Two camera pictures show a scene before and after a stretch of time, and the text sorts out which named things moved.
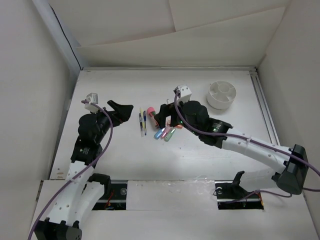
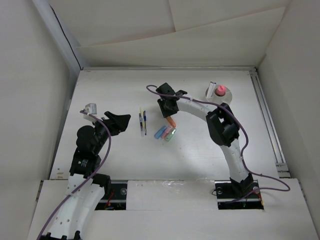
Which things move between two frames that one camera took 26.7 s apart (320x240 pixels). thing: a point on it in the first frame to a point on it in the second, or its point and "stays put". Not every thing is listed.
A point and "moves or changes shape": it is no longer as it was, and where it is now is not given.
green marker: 169,134 stays put
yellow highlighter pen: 142,116 stays put
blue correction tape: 158,133 stays put
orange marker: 179,126 moves or changes shape
